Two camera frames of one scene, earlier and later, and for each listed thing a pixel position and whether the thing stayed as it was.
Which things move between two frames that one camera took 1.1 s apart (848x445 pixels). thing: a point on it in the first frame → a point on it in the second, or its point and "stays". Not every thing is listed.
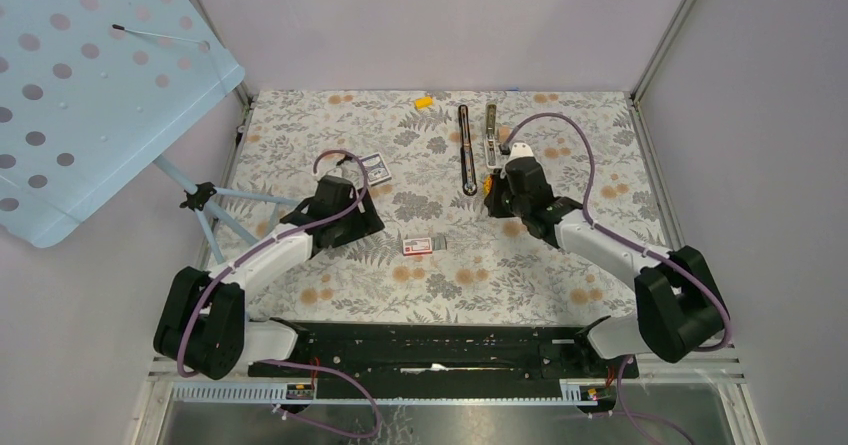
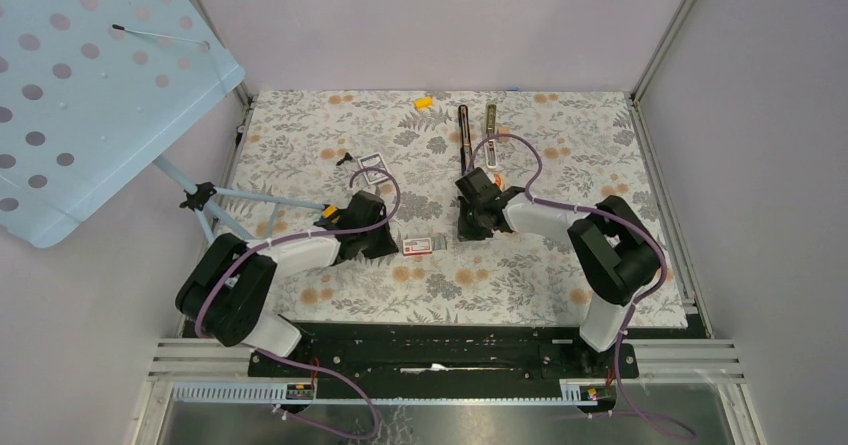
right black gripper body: (502, 203) → (470, 226)
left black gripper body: (356, 225) → (377, 242)
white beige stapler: (490, 136) stays
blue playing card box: (376, 168) stays
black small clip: (346, 157) stays
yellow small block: (423, 102) stays
